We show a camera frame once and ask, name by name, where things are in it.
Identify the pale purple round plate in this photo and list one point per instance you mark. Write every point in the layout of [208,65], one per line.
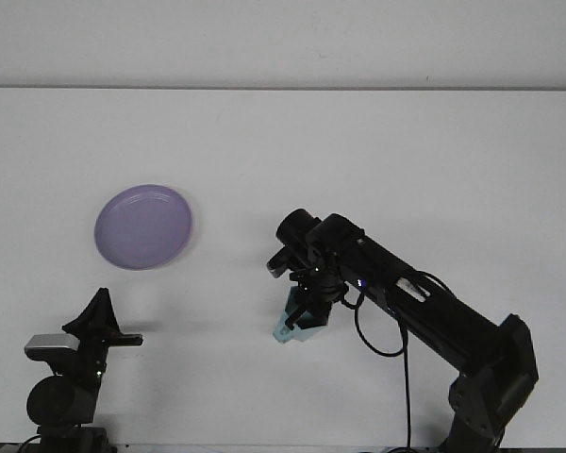
[141,226]

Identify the pale blue faceted cup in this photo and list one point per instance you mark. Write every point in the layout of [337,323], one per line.
[299,336]

